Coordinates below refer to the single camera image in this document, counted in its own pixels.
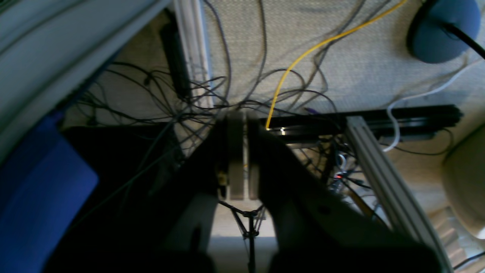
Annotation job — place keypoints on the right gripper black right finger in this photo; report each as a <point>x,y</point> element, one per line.
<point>316,231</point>

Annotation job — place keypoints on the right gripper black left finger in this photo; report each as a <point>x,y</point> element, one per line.
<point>167,230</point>

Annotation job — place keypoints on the blue fabric panel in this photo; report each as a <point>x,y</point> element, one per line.
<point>44,183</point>

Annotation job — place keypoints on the beige round bin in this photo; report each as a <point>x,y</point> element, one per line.
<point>464,182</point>

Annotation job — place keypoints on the black power strip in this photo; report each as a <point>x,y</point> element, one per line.
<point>174,55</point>

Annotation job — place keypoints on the blue round chair base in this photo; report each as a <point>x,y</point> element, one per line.
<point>442,30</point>

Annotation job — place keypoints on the silver aluminium frame leg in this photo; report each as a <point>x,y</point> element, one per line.
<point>402,209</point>

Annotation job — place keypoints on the white silver frame post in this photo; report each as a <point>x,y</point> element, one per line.
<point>191,22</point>

